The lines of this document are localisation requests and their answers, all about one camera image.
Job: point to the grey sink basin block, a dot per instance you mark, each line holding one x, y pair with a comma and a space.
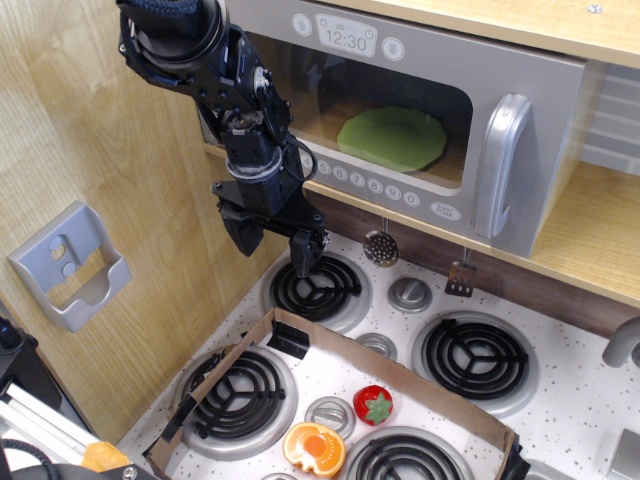
625, 463

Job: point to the hanging toy spatula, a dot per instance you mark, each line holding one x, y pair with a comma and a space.
461, 277

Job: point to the grey stove knob front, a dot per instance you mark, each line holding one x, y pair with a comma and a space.
334, 413

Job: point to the cardboard fence strip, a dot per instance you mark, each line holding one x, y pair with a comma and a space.
325, 363

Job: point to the back right stove burner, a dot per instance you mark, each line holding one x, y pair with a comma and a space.
479, 357

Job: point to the grey stove knob back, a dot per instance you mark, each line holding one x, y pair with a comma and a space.
410, 295

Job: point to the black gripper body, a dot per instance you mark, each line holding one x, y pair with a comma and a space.
277, 203

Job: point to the hanging toy strainer spoon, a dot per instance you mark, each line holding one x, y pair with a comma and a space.
380, 247

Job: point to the stove burner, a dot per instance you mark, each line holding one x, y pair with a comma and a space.
479, 357
337, 293
404, 452
246, 411

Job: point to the front left stove burner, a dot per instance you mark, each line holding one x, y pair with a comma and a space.
246, 411

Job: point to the grey stove knob middle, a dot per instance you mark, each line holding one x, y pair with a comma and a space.
380, 344

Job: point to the back left stove burner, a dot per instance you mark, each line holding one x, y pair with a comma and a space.
337, 293

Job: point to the green toy plate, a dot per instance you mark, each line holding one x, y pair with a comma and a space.
400, 139

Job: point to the red toy strawberry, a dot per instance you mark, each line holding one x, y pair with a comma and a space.
373, 405

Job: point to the wooden toy kitchen shelf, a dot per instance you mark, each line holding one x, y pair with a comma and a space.
590, 235

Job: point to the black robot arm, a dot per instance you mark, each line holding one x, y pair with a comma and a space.
191, 48

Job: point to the grey toy faucet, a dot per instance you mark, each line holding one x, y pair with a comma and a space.
623, 345

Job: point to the front right stove burner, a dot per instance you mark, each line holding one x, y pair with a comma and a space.
404, 452

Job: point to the grey wall phone holder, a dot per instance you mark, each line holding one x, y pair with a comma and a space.
57, 252

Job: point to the grey stove knob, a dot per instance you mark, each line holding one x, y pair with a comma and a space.
380, 344
334, 413
410, 295

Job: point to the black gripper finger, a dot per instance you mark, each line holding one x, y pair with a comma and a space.
246, 234
306, 249

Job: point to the orange toy half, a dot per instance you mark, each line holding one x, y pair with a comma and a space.
315, 449

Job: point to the black equipment lower left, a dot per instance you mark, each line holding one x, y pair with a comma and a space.
40, 436

